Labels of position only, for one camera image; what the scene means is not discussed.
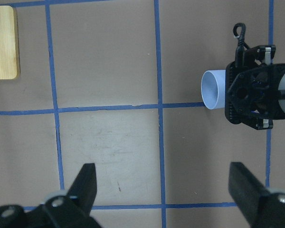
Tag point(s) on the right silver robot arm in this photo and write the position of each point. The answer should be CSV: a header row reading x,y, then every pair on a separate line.
x,y
254,88

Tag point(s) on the light blue plastic cup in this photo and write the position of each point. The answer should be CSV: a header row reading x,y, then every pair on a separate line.
x,y
213,89

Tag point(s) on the wooden mug tree stand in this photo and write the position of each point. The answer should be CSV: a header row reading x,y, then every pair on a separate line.
x,y
9,44

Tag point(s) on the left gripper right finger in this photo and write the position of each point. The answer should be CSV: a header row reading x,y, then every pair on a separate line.
x,y
262,207

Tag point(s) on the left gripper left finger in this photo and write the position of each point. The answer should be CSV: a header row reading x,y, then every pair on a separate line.
x,y
71,210

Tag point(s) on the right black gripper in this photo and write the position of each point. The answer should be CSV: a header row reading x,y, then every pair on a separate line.
x,y
251,94

